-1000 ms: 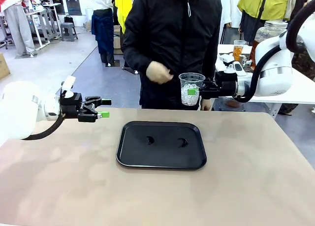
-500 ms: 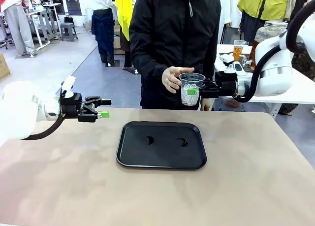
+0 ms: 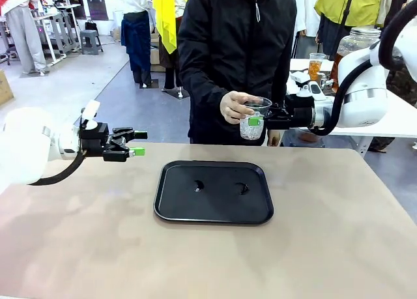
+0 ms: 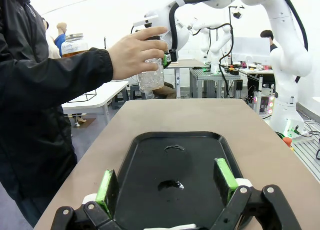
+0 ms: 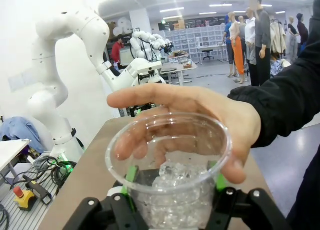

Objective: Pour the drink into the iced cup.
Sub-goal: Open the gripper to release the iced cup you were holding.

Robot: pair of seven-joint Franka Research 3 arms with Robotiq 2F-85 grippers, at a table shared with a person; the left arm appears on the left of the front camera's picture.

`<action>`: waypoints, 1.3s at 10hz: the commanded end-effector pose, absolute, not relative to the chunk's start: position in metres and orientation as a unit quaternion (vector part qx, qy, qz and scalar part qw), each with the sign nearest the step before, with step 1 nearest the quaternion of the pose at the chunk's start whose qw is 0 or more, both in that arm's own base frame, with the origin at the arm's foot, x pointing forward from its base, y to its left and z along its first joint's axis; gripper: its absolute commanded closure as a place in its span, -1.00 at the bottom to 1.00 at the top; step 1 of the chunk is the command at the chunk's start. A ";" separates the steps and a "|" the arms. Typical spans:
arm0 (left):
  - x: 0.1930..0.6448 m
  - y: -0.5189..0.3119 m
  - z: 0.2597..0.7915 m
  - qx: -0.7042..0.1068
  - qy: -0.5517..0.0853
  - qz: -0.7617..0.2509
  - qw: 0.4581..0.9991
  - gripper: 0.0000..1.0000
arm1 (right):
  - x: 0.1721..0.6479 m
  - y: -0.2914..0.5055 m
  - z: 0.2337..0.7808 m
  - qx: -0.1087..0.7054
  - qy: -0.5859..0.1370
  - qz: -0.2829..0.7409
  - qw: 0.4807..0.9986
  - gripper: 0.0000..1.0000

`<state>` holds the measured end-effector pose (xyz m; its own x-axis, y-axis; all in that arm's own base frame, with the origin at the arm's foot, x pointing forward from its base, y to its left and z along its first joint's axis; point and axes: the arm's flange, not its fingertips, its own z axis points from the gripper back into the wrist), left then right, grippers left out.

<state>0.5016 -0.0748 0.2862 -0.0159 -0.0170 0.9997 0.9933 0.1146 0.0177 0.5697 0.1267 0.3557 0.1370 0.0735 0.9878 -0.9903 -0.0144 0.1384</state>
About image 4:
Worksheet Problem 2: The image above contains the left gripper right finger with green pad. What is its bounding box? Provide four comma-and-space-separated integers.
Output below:
211, 157, 302, 230

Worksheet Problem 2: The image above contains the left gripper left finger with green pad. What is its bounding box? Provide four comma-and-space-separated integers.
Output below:
51, 168, 121, 230

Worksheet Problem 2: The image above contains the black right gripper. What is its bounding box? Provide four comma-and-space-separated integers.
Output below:
143, 35, 174, 67

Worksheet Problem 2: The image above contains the small clear cup with ice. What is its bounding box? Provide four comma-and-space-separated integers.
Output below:
136, 56, 165, 91

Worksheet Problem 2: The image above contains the glass jar with amber drink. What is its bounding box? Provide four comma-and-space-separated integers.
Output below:
60, 33, 90, 58

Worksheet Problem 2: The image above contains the person's right forearm black sleeve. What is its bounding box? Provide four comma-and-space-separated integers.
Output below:
44, 47, 115, 111

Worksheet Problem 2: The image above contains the person's right hand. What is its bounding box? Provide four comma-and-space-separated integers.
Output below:
107, 26, 169, 81

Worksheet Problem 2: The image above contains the wooden top standing desk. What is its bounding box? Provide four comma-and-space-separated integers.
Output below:
164, 59, 207, 100

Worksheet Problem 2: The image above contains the grey stool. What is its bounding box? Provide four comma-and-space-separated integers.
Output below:
129, 83, 142, 101

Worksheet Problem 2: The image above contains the black plastic serving tray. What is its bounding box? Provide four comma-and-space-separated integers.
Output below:
112, 131, 245, 230

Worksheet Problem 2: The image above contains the white monitor back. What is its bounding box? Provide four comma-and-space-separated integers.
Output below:
231, 36, 272, 65

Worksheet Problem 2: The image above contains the computer tower with lit fans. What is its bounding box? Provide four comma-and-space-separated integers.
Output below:
252, 87, 276, 116

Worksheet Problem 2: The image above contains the cluttered white desk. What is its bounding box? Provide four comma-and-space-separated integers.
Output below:
238, 64, 276, 92

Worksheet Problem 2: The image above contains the black-haired person behind monitor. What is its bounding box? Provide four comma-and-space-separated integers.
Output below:
259, 29, 279, 53

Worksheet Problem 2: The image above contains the person in black jacket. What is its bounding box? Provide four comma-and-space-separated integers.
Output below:
0, 0, 79, 228

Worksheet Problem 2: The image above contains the blond figure in blue shirt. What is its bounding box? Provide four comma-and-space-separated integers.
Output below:
54, 22, 69, 52

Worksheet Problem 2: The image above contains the black corrugated cable hose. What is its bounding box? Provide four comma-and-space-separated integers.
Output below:
168, 0, 310, 85

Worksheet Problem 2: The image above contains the aluminium frame table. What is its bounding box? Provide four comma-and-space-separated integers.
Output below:
189, 67, 245, 100

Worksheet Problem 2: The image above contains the camera on black stand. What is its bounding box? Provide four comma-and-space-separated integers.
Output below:
228, 5, 246, 65

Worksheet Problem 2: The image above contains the black wire rack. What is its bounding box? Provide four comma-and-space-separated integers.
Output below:
66, 88, 99, 103

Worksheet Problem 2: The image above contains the aluminium slotted base plate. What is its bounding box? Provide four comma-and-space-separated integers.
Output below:
291, 102, 320, 183

